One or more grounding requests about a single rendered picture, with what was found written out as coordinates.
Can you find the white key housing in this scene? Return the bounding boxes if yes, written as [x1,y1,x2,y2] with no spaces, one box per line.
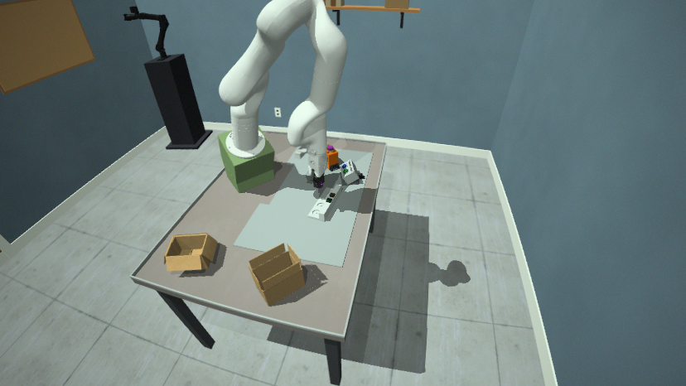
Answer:
[340,159,365,186]

